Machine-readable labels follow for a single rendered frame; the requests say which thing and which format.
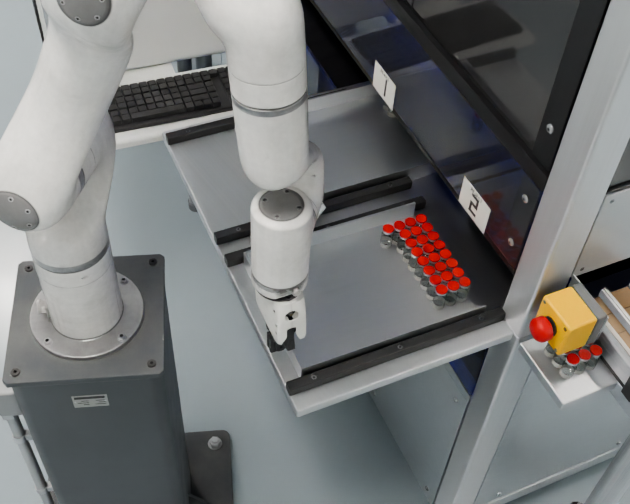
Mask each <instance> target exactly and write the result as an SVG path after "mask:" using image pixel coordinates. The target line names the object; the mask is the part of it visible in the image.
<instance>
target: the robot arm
mask: <svg viewBox="0 0 630 504"><path fill-rule="evenodd" d="M194 1H195V3H196V5H197V7H198V9H199V11H200V13H201V15H202V17H203V18H204V20H205V22H206V23H207V25H208V26H209V28H210V29H211V30H212V32H213V33H214V34H215V35H216V36H217V37H218V38H219V39H220V40H221V42H222V43H223V45H224V47H225V51H226V58H227V66H228V74H229V82H230V91H231V98H232V106H233V114H234V121H235V128H236V136H237V143H238V151H239V156H240V161H241V165H242V168H243V170H244V172H245V174H246V176H247V177H248V178H249V180H250V181H251V182H252V183H253V184H255V185H256V186H257V187H259V188H261V189H263V190H261V191H260V192H259V193H257V194H256V195H255V197H254V198H253V200H252V203H251V208H250V213H251V281H252V284H253V286H254V288H255V294H256V301H257V304H258V307H259V309H260V311H261V313H262V315H263V317H264V319H265V322H266V327H267V329H268V332H267V347H268V348H269V351H270V353H273V352H276V351H278V352H279V351H282V350H284V349H285V348H286V349H287V351H290V350H293V349H295V341H294V332H296V334H297V336H298V337H299V338H300V339H301V338H304V337H305V335H306V308H305V300H304V295H303V292H302V291H303V290H304V289H305V287H306V285H307V283H308V276H309V262H310V248H311V239H312V234H313V230H314V226H315V223H316V220H317V218H318V215H319V212H320V209H321V205H322V201H323V195H324V160H323V155H322V152H321V150H320V148H319V147H318V146H317V145H316V144H315V143H313V142H311V141H309V125H308V89H307V63H306V37H305V20H304V11H303V7H302V3H301V0H194ZM146 2H147V0H41V3H42V6H43V8H44V10H45V11H46V13H47V14H48V19H49V21H48V28H47V32H46V35H45V39H44V42H43V45H42V49H41V52H40V56H39V59H38V62H37V65H36V68H35V71H34V73H33V76H32V78H31V81H30V83H29V85H28V87H27V89H26V91H25V94H24V96H23V98H22V99H21V101H20V103H19V105H18V107H17V109H16V111H15V113H14V115H13V117H12V119H11V121H10V123H9V124H8V126H7V128H6V130H5V132H4V134H3V136H2V138H1V140H0V221H1V222H3V223H4V224H6V225H8V226H9V227H12V228H14V229H17V230H21V231H25V232H26V238H27V242H28V246H29V249H30V253H31V256H32V259H33V262H34V265H35V269H36V272H37V275H38V279H39V282H40V285H41V288H42V291H41V292H40V293H39V294H38V296H37V297H36V299H35V301H34V303H33V305H32V307H31V312H30V326H31V330H32V333H33V335H34V337H35V339H36V341H37V342H38V344H39V345H40V346H41V347H42V348H43V349H44V350H46V351H47V352H48V353H50V354H52V355H54V356H56V357H59V358H62V359H65V360H72V361H88V360H95V359H99V358H102V357H106V356H108V355H110V354H112V353H115V352H116V351H118V350H119V349H121V348H123V347H124V346H125V345H126V344H127V343H129V342H130V341H131V340H132V338H133V337H134V336H135V335H136V334H137V332H138V330H139V328H140V327H141V324H142V321H143V317H144V303H143V299H142V296H141V293H140V291H139V289H138V288H137V286H136V285H135V284H134V283H133V282H132V281H131V280H130V279H128V278H127V277H126V276H124V275H122V274H120V273H118V272H116V269H115V264H114V259H113V254H112V249H111V244H110V239H109V234H108V228H107V224H106V209H107V204H108V199H109V194H110V189H111V183H112V177H113V171H114V163H115V152H116V139H115V130H114V126H113V122H112V119H111V116H110V114H109V112H108V109H109V107H110V105H111V103H112V100H113V98H114V96H115V94H116V92H117V89H118V87H119V85H120V82H121V80H122V78H123V75H124V73H125V70H126V68H127V65H128V63H129V60H130V57H131V54H132V51H133V44H134V40H133V34H132V31H133V28H134V25H135V23H136V21H137V19H138V17H139V14H140V13H141V11H142V9H143V7H144V5H145V3H146ZM269 330H270V331H269Z"/></svg>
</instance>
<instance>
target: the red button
mask: <svg viewBox="0 0 630 504"><path fill-rule="evenodd" d="M529 328H530V332H531V334H532V336H533V338H534V339H535V340H536V341H537V342H541V343H544V342H546V341H549V340H551V339H552V338H553V328H552V325H551V323H550V321H549V320H548V319H547V318H546V317H544V316H539V317H536V318H533V319H532V320H531V322H530V325H529Z"/></svg>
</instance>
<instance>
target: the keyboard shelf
mask: <svg viewBox="0 0 630 504"><path fill-rule="evenodd" d="M226 66H227V64H224V65H218V66H213V67H207V68H202V69H196V70H191V71H185V72H180V73H175V71H174V69H173V66H172V64H171V62H169V63H163V64H158V65H152V66H146V67H141V68H135V69H129V70H125V73H124V75H123V78H122V80H121V82H120V85H119V86H120V87H121V85H127V84H128V85H130V84H132V83H138V84H139V82H143V81H146V82H147V81H149V80H156V79H160V78H164V79H165V77H171V76H172V77H174V76H176V75H181V76H182V75H183V74H187V73H190V74H191V73H193V72H200V71H204V70H207V71H208V70H209V69H217V68H220V67H224V68H225V67H226ZM229 115H233V110H232V111H227V112H222V113H217V114H212V115H207V116H202V117H197V118H192V119H186V120H181V121H176V122H171V123H166V124H161V125H156V126H151V127H145V128H140V129H135V130H130V131H125V132H120V133H115V139H116V150H117V149H122V148H127V147H132V146H137V145H142V144H147V143H152V142H157V141H162V140H163V135H162V133H163V132H164V131H169V130H173V129H177V128H181V127H185V126H189V125H193V124H197V123H201V122H205V121H209V120H213V119H217V118H221V117H225V116H229Z"/></svg>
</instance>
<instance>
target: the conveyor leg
mask: <svg viewBox="0 0 630 504"><path fill-rule="evenodd" d="M629 487H630V434H629V435H628V437H627V438H626V440H625V441H624V443H623V444H622V446H621V448H620V449H619V451H618V452H617V454H616V455H615V457H614V458H613V460H612V461H611V463H610V464H609V466H608V467H607V469H606V471H605V472H604V474H603V475H602V477H601V478H600V480H599V481H598V483H597V484H596V486H595V487H594V489H593V491H592V492H591V494H590V495H589V497H588V498H587V500H586V501H585V503H584V504H618V502H619V501H620V500H621V498H622V497H623V495H624V494H625V493H626V491H627V490H628V489H629Z"/></svg>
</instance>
